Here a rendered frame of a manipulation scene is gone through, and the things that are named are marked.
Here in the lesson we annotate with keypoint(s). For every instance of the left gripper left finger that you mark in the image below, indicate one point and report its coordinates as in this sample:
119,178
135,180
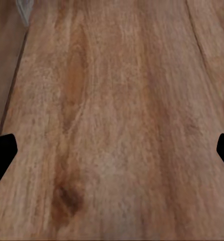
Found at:
8,150

